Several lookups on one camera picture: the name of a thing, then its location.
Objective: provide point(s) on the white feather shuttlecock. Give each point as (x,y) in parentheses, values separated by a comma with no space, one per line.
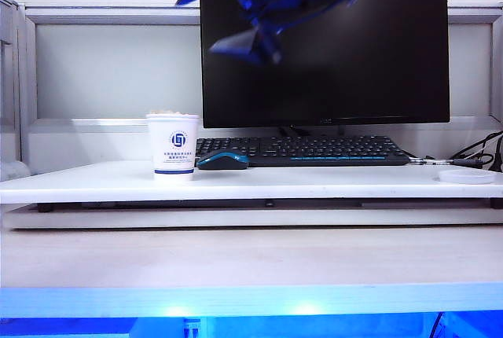
(171,111)

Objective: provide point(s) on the black computer monitor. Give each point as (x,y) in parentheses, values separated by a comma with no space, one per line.
(353,70)

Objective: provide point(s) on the transparent pen black cap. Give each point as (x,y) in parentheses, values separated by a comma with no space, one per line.
(444,162)

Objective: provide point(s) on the blue and black mouse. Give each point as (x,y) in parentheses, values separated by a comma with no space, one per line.
(222,161)

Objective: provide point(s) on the clear round plastic lid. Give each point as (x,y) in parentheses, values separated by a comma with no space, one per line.
(465,177)

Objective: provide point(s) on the white paper cup blue print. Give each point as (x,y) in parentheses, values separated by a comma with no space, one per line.
(175,145)

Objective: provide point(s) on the black keyboard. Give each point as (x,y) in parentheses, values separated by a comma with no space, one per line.
(314,149)

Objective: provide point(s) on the black monitor stand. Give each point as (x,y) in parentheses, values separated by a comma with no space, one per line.
(292,131)

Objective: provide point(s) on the grey partition frame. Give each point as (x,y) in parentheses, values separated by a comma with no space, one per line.
(118,15)

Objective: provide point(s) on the grey side shelf frame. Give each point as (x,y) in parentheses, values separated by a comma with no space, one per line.
(9,78)

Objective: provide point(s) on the white desk riser platform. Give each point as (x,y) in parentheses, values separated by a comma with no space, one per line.
(243,186)

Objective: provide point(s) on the blue lit front bar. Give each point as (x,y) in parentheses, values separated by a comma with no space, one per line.
(251,302)

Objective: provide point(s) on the black riser foot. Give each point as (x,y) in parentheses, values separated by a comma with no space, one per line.
(45,208)

